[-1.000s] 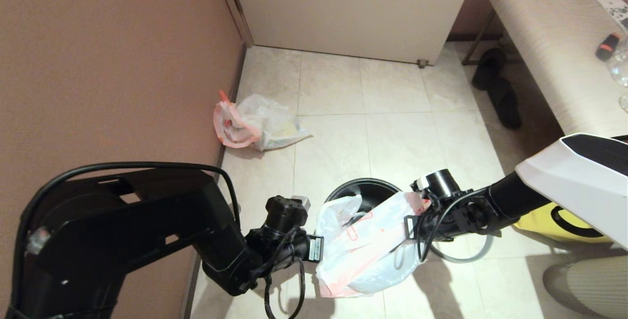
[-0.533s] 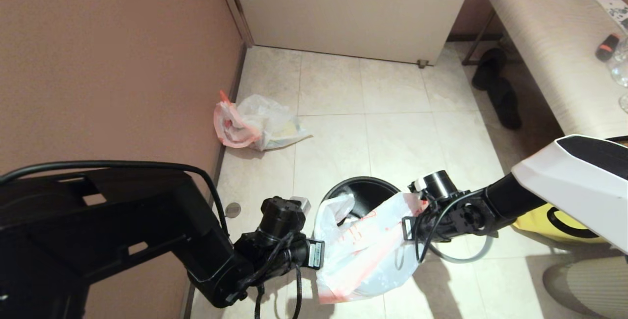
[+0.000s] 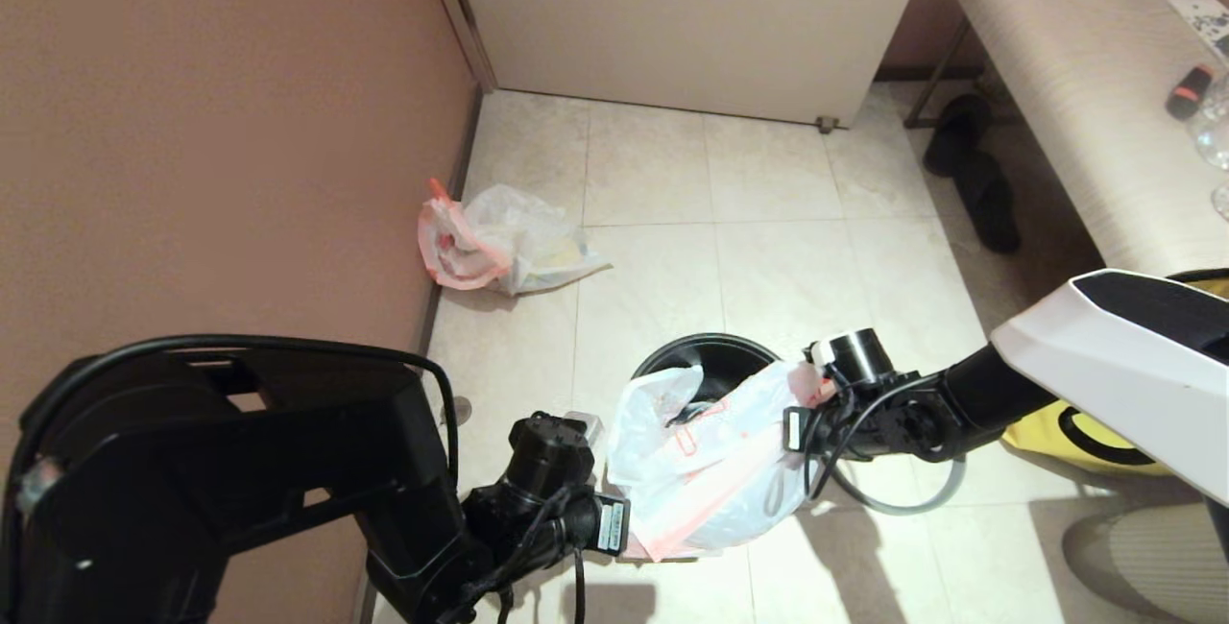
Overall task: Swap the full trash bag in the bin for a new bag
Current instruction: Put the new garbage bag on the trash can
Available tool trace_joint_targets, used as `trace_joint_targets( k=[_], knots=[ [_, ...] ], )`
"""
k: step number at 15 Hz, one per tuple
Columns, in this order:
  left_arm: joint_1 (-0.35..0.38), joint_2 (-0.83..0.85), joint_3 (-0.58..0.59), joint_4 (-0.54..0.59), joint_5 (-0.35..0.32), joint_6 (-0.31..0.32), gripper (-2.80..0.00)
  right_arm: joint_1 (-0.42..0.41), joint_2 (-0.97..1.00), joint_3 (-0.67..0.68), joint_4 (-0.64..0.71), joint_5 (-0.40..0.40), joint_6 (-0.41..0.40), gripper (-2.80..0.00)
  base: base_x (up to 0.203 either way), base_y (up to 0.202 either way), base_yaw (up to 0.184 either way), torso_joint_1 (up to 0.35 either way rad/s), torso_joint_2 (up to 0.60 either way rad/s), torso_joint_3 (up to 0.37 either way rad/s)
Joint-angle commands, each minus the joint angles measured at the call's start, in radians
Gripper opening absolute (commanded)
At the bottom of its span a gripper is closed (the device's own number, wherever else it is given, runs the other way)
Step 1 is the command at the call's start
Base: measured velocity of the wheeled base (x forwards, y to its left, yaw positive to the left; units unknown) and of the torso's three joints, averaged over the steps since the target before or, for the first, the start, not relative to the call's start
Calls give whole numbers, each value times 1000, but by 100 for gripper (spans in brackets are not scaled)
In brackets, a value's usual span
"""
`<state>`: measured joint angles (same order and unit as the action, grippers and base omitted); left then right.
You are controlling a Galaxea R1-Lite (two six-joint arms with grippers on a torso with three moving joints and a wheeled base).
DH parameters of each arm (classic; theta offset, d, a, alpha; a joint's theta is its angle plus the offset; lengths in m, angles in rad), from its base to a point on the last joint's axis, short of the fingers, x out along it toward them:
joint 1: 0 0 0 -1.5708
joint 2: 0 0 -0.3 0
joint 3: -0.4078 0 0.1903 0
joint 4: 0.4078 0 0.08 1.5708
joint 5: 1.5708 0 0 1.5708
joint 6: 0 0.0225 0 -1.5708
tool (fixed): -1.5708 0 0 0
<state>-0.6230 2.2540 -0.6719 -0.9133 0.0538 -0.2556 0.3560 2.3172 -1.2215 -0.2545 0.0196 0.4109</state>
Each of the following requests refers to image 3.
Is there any black marker with red band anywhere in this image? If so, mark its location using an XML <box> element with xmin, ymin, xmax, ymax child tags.
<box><xmin>1164</xmin><ymin>64</ymin><xmax>1214</xmax><ymax>121</ymax></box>

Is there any black slipper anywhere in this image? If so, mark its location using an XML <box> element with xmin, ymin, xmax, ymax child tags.
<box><xmin>922</xmin><ymin>93</ymin><xmax>994</xmax><ymax>178</ymax></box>
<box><xmin>960</xmin><ymin>156</ymin><xmax>1023</xmax><ymax>254</ymax></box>

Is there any beige door frame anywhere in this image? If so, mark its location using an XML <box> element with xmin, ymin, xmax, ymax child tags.
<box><xmin>415</xmin><ymin>0</ymin><xmax>500</xmax><ymax>95</ymax></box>

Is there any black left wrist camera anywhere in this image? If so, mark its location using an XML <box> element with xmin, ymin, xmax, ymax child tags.
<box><xmin>506</xmin><ymin>410</ymin><xmax>608</xmax><ymax>502</ymax></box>

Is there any grey skirting board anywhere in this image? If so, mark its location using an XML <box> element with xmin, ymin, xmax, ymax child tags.
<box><xmin>350</xmin><ymin>86</ymin><xmax>486</xmax><ymax>624</ymax></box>

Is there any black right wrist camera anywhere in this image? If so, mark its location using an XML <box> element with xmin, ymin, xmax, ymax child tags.
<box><xmin>805</xmin><ymin>328</ymin><xmax>898</xmax><ymax>392</ymax></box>

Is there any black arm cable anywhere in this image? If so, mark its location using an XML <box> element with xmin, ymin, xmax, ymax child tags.
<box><xmin>5</xmin><ymin>334</ymin><xmax>591</xmax><ymax>624</ymax></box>
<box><xmin>802</xmin><ymin>374</ymin><xmax>961</xmax><ymax>500</ymax></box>

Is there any light woodgrain desk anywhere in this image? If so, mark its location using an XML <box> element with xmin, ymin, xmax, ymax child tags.
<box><xmin>901</xmin><ymin>0</ymin><xmax>1229</xmax><ymax>279</ymax></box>

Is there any grey bin ring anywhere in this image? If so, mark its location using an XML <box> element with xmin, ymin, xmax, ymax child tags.
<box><xmin>816</xmin><ymin>456</ymin><xmax>967</xmax><ymax>517</ymax></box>

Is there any white red-printed trash bag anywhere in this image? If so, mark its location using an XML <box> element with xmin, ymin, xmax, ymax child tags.
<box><xmin>607</xmin><ymin>360</ymin><xmax>838</xmax><ymax>564</ymax></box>
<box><xmin>418</xmin><ymin>175</ymin><xmax>613</xmax><ymax>297</ymax></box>

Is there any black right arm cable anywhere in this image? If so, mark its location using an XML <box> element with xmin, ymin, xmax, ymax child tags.
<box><xmin>802</xmin><ymin>374</ymin><xmax>961</xmax><ymax>500</ymax></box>

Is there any yellow fabric bag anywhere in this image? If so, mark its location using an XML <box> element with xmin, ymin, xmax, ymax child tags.
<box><xmin>1003</xmin><ymin>274</ymin><xmax>1229</xmax><ymax>477</ymax></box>

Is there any white leaflet with blue print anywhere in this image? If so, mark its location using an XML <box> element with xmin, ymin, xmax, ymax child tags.
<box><xmin>1166</xmin><ymin>0</ymin><xmax>1229</xmax><ymax>60</ymax></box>

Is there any white door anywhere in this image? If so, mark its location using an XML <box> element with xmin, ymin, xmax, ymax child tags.
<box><xmin>444</xmin><ymin>0</ymin><xmax>938</xmax><ymax>130</ymax></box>

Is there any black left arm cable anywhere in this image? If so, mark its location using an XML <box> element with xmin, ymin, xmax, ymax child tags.
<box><xmin>5</xmin><ymin>334</ymin><xmax>591</xmax><ymax>624</ymax></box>

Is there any black round trash bin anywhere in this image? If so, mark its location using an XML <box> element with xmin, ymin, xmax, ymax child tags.
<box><xmin>631</xmin><ymin>333</ymin><xmax>784</xmax><ymax>396</ymax></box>

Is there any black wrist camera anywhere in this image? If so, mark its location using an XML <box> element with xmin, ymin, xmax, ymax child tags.
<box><xmin>805</xmin><ymin>328</ymin><xmax>898</xmax><ymax>392</ymax></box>
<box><xmin>506</xmin><ymin>410</ymin><xmax>608</xmax><ymax>502</ymax></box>

